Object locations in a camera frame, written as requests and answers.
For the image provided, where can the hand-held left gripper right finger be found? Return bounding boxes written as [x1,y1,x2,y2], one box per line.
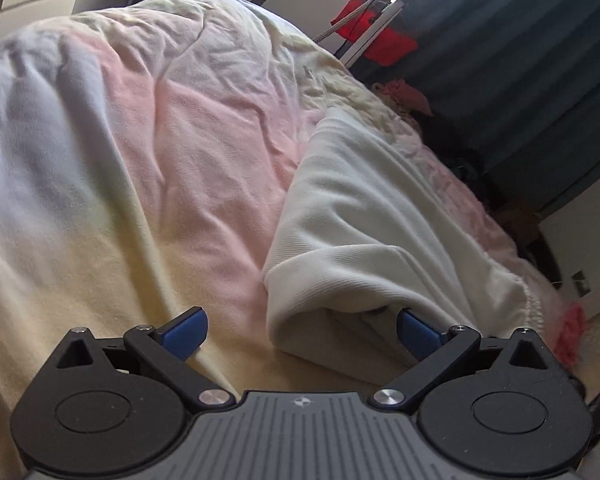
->
[370,308,561,408]

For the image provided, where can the wide blue curtain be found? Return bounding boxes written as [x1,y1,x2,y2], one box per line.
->
[404,0,600,221]

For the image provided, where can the pink cloth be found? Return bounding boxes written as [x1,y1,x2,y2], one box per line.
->
[554,304,588,364]

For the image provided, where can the pink garment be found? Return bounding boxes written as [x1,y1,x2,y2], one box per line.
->
[371,79,434,117]

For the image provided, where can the pastel bed blanket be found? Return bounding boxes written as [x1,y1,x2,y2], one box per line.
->
[0,0,583,403]

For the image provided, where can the garment steamer stand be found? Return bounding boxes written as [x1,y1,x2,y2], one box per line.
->
[311,0,422,69]

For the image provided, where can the red garment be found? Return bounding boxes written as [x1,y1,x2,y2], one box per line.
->
[330,0,419,67]

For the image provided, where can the black garment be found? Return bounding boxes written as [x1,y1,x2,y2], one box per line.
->
[420,112,507,202]

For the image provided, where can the cream pants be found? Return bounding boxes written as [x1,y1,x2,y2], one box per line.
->
[262,106,547,367]

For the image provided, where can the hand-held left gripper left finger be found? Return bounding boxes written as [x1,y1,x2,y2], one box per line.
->
[50,306,237,409]

